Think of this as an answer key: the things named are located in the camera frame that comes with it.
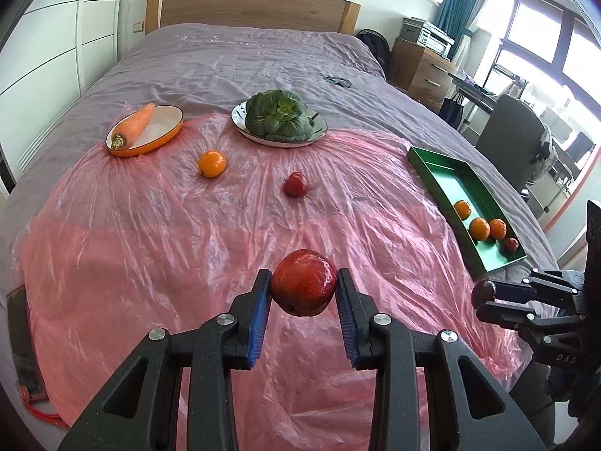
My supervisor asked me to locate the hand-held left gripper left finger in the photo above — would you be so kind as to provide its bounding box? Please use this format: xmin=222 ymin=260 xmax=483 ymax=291
xmin=56 ymin=268 xmax=273 ymax=451

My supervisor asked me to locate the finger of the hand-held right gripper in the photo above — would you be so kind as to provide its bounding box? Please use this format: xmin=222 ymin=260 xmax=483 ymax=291
xmin=475 ymin=301 xmax=584 ymax=336
xmin=492 ymin=268 xmax=586 ymax=303

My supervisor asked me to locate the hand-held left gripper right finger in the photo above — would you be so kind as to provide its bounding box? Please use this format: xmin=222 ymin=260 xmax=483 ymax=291
xmin=334 ymin=268 xmax=548 ymax=451

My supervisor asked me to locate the dark purple plum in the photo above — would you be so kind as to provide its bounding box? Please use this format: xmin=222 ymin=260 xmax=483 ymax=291
xmin=472 ymin=279 xmax=497 ymax=308

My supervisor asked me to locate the large red apple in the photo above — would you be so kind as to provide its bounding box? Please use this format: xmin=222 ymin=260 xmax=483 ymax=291
xmin=271 ymin=250 xmax=338 ymax=317

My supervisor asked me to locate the large orange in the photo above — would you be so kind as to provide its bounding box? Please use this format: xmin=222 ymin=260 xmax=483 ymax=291
xmin=469 ymin=217 xmax=492 ymax=242

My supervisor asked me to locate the green tray box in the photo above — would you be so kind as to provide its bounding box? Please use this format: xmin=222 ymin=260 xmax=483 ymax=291
xmin=406 ymin=147 xmax=529 ymax=279

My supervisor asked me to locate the grey office chair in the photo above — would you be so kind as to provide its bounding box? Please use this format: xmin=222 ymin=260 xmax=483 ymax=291
xmin=475 ymin=94 xmax=559 ymax=198

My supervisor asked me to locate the pink plastic sheet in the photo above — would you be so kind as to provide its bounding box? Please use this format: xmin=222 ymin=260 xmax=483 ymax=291
xmin=9 ymin=113 xmax=522 ymax=451

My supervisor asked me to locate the black paper bag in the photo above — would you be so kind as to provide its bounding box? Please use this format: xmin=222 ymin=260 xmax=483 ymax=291
xmin=440 ymin=95 xmax=465 ymax=127

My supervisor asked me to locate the white round plate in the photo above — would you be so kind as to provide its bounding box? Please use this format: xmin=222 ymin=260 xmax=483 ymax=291
xmin=231 ymin=101 xmax=328 ymax=148

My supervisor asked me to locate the cluttered desk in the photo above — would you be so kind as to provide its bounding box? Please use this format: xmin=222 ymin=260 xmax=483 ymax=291
xmin=448 ymin=68 xmax=498 ymax=109

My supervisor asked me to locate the green bok choy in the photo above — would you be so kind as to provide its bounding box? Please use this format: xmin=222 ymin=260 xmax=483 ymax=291
xmin=245 ymin=89 xmax=314 ymax=142

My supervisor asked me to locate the orange oval dish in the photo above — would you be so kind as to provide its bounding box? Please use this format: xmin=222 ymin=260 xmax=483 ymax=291
xmin=106 ymin=104 xmax=185 ymax=157

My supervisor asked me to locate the carrot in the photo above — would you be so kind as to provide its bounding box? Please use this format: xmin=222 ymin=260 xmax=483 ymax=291
xmin=111 ymin=103 xmax=156 ymax=151

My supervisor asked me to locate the wooden drawer cabinet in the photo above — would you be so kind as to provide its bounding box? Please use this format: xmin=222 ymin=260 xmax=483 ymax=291
xmin=391 ymin=38 xmax=458 ymax=104

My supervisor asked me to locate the dark phone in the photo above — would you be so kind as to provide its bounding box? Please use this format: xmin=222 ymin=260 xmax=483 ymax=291
xmin=6 ymin=286 xmax=33 ymax=388

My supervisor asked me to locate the side window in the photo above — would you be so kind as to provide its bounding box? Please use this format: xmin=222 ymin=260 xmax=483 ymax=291
xmin=488 ymin=0 xmax=601 ymax=118

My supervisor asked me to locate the white printer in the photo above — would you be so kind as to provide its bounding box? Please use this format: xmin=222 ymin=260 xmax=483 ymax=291
xmin=399 ymin=17 xmax=455 ymax=52

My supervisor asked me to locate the black backpack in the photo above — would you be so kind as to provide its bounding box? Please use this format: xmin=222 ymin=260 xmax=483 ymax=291
xmin=356 ymin=29 xmax=392 ymax=80

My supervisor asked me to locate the teal curtain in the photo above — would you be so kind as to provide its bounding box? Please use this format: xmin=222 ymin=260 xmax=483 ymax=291
xmin=432 ymin=0 xmax=491 ymax=64

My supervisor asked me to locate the wooden headboard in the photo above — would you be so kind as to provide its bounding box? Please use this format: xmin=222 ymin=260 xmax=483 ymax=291
xmin=145 ymin=0 xmax=361 ymax=37

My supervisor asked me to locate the white sliding wardrobe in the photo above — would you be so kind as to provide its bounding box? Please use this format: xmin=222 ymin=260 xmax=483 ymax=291
xmin=0 ymin=0 xmax=130 ymax=198

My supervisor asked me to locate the red cord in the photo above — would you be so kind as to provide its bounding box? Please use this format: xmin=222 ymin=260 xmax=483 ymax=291
xmin=19 ymin=385 xmax=71 ymax=428

